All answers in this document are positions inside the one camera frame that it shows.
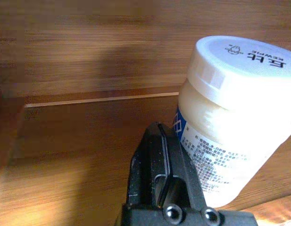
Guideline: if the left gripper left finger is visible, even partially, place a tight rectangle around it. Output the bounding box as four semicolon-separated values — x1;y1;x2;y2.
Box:
125;121;171;209

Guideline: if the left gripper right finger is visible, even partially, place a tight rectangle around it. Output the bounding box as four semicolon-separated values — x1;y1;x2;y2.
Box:
158;122;208;210

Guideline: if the white-lidded mayonnaise jar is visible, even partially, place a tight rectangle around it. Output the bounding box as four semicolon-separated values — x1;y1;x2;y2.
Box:
175;35;291;209

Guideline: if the wooden cabinet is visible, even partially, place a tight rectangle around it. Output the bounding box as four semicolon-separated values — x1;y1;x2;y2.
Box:
0;0;291;226

